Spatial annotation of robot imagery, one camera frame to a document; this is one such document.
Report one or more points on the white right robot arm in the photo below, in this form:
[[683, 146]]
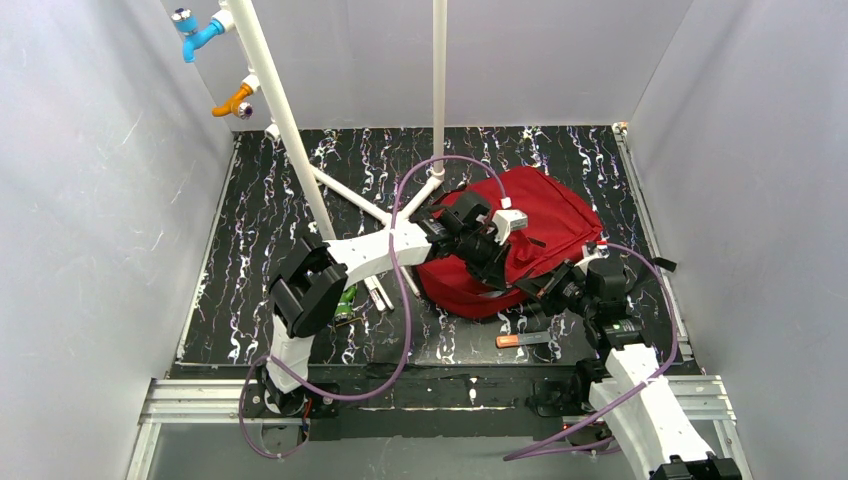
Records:
[[625, 386]]

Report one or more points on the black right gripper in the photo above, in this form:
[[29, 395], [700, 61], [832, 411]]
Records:
[[549, 288]]

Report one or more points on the orange tipped white pen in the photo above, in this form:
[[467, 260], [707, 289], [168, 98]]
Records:
[[411, 282]]

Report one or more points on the orange pipe fitting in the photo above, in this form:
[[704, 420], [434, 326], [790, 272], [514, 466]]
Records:
[[237, 105]]

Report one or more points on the red student backpack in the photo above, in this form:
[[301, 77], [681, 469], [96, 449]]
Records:
[[560, 222]]

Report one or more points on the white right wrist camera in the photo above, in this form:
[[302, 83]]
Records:
[[592, 251]]

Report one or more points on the orange capped grey marker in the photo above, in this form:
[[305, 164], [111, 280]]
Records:
[[523, 339]]

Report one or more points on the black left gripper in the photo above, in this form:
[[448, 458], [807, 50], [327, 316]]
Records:
[[488, 263]]

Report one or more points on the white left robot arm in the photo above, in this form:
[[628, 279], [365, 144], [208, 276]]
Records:
[[315, 274]]

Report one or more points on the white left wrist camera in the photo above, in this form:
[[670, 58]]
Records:
[[507, 220]]

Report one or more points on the green pipe clamp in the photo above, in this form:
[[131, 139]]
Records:
[[344, 309]]

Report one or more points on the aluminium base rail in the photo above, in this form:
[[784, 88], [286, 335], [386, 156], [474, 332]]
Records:
[[460, 405]]

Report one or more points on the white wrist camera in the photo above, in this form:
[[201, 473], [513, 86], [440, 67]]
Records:
[[507, 220], [592, 251]]

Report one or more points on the blue pipe fitting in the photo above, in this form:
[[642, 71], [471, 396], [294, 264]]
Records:
[[195, 36]]

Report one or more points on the white PVC pipe frame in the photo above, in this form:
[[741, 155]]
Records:
[[361, 63]]

